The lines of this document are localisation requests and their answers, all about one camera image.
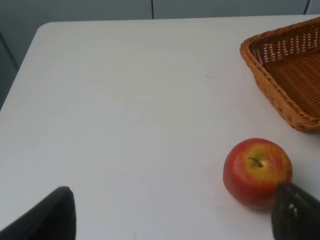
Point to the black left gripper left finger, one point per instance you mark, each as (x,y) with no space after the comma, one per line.
(53,218)

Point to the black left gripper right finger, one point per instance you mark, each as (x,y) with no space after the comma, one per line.
(295,214)

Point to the brown wicker basket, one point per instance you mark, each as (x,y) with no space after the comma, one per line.
(285,64)

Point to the red yellow apple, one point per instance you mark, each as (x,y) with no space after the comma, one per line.
(252,171)

